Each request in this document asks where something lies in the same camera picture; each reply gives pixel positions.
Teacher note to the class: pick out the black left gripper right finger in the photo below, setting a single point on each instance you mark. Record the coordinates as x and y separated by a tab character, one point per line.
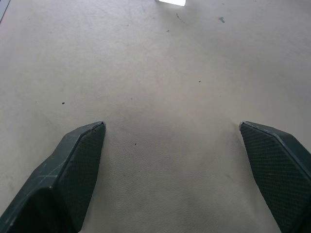
279	167

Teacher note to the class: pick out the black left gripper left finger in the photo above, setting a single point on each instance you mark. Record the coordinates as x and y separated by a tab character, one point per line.
60	177

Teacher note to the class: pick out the white paper sheet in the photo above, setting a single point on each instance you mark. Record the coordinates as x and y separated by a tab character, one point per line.
172	2

